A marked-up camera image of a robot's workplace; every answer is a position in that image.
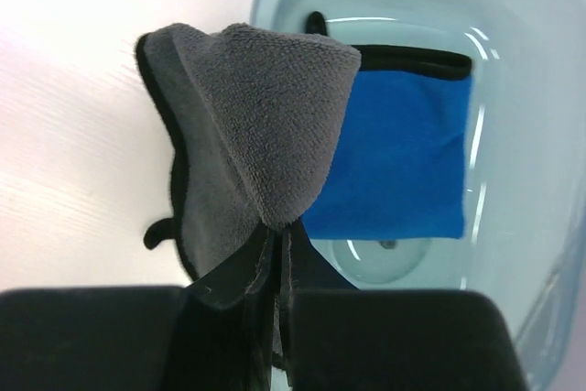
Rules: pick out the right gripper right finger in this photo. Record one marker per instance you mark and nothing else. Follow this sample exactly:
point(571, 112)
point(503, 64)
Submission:
point(337, 337)

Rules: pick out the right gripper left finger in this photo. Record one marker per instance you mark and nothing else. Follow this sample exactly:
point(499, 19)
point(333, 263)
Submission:
point(215, 334)

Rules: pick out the blue microfiber towel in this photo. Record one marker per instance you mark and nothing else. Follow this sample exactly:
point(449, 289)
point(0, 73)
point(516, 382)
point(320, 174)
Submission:
point(398, 170)

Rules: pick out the teal translucent plastic tray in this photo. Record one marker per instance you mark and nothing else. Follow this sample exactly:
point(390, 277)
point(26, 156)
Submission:
point(524, 204)

